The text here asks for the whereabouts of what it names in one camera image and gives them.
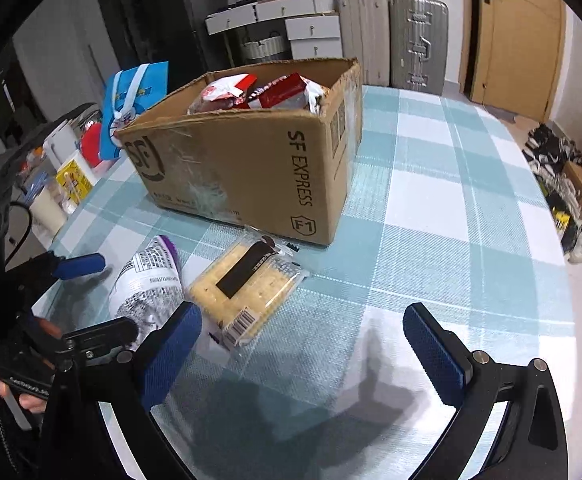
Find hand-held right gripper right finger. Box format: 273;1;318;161
403;303;569;480

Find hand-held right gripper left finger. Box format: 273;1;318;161
38;301;204;480

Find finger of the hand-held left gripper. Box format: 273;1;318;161
6;252;107;286
26;316;139;361

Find white grey print snack packet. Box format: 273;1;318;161
108;235;186;341

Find clear cracker packet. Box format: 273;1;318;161
186;225;311;351

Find brown cardboard box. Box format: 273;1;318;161
114;57;364;247

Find noodle print snack bag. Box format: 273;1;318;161
187;73;258;113

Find red snack packet with barcode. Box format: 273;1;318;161
246;72;312;110

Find white silver snack bag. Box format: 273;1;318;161
306;81;331;113

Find person's left hand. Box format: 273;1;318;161
0;375;47;413

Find white jar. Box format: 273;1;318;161
28;180;69;236

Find yellow box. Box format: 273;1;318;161
55;155;97;206

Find white kettle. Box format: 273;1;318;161
45;122;79;166

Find checked tablecloth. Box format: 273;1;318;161
21;85;579;480

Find red container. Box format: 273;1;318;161
80;122;106;166

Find blue cartoon bag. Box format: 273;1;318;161
100;61;169;161

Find black sneakers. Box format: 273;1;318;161
523;125;576;166

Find black cabinet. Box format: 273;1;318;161
94;0;232;106

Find white woven basket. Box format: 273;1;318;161
238;35;292;66

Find silver suitcase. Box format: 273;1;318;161
388;0;449;96

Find beige suitcase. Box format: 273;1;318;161
336;0;392;88

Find white drawer cabinet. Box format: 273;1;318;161
205;0;344;68

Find wooden door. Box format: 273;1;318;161
463;0;568;123

